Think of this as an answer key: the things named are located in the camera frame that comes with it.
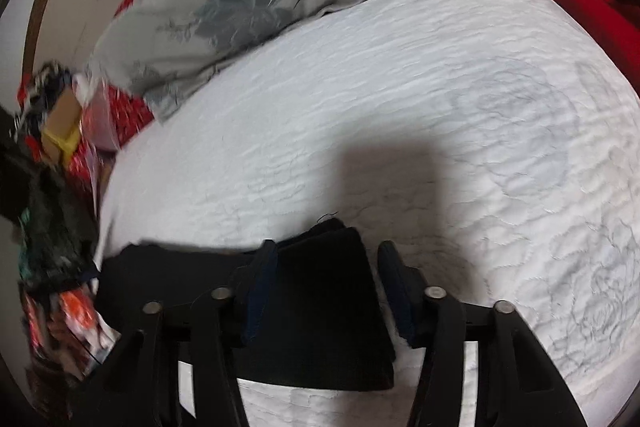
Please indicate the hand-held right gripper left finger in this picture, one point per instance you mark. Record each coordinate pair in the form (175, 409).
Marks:
(260, 297)

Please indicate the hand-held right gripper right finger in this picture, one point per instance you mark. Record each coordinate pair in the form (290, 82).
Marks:
(395, 292)

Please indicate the black pants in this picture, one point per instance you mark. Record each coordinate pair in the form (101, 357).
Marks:
(320, 307)

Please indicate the orange plastic packet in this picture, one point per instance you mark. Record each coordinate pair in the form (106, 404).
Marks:
(75, 307)

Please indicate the white quilted bed cover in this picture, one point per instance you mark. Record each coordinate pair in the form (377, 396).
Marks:
(400, 82)

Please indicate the dark fluffy cloth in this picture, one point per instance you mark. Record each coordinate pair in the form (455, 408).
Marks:
(55, 227)

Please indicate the red floral bed sheet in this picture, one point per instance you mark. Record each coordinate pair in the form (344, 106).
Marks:
(132, 112)

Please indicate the clear plastic bag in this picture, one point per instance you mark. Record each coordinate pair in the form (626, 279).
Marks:
(97, 117)

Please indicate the cardboard box with yellow tape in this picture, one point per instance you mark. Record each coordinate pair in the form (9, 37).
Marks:
(62, 112)

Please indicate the grey floral pillow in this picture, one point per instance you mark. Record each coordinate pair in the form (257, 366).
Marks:
(225, 7)

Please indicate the pile of patterned clothes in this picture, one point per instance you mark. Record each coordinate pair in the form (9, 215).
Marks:
(45, 79)

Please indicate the plain red cloth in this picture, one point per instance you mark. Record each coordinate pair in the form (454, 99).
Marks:
(585, 2)

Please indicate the brown wooden door frame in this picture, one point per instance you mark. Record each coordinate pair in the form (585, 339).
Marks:
(35, 27)

